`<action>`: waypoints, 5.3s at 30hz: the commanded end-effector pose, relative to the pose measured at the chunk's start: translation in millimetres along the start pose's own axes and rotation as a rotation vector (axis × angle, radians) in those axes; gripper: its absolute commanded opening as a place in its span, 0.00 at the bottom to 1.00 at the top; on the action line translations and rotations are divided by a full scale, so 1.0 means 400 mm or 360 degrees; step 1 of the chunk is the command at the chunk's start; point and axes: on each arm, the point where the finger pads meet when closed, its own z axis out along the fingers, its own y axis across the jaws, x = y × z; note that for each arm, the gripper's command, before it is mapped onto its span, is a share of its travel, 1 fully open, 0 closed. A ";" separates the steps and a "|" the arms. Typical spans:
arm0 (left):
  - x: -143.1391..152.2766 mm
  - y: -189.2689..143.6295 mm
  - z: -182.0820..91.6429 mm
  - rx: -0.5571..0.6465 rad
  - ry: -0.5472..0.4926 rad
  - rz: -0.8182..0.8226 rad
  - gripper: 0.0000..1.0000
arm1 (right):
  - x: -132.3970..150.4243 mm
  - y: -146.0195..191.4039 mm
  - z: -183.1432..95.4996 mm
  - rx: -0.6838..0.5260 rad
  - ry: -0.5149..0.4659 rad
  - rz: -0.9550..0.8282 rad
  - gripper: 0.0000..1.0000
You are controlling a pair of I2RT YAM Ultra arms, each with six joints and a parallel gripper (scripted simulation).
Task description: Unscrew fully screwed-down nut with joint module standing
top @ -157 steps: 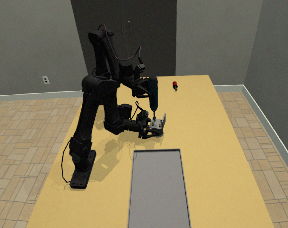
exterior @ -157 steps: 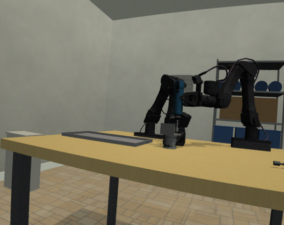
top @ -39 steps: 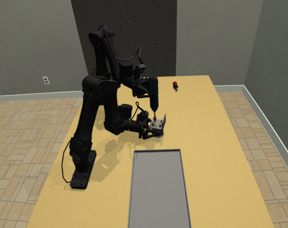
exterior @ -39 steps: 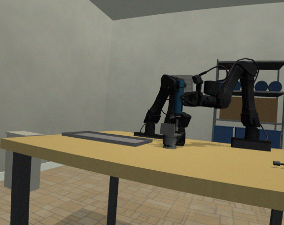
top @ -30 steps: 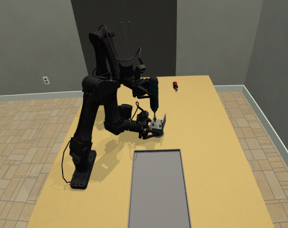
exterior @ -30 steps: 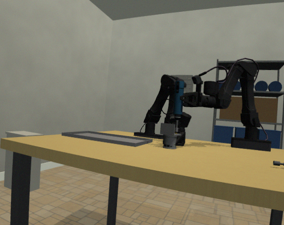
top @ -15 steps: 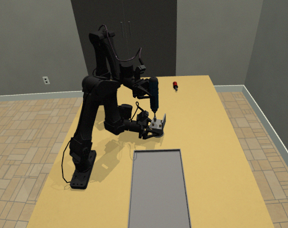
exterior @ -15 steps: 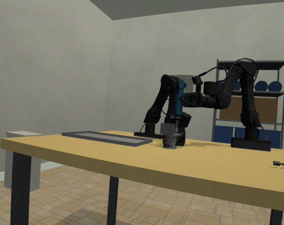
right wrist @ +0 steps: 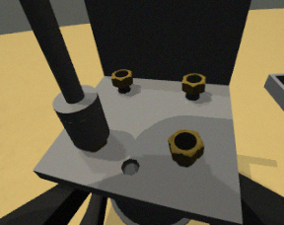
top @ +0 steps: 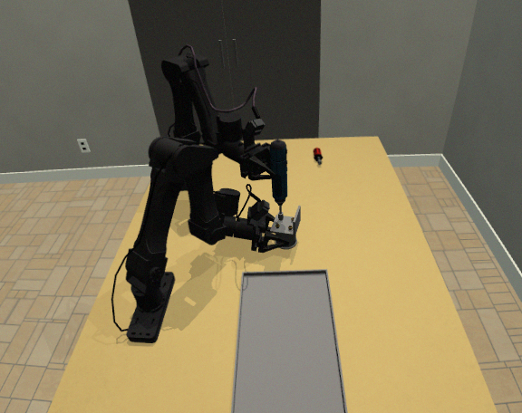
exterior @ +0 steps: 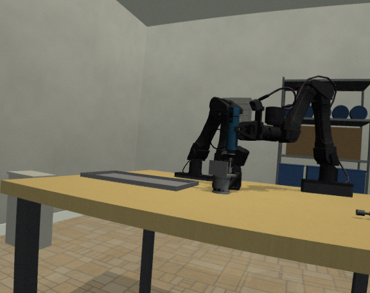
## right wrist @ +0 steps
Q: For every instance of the dark blue electric nut driver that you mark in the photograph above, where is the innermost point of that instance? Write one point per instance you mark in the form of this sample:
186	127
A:
78	106

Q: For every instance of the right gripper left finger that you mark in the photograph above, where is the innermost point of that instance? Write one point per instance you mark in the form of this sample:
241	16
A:
57	206

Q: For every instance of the grey shallow tray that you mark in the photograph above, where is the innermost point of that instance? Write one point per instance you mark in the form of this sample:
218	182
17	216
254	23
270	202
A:
275	88

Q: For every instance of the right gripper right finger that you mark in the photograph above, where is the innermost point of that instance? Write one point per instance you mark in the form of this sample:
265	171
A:
260	205

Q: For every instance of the grey l-shaped metal bracket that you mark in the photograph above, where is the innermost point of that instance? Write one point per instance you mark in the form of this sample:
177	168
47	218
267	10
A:
161	41

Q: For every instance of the black cylinder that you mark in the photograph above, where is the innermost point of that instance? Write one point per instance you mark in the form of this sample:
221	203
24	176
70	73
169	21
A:
131	214

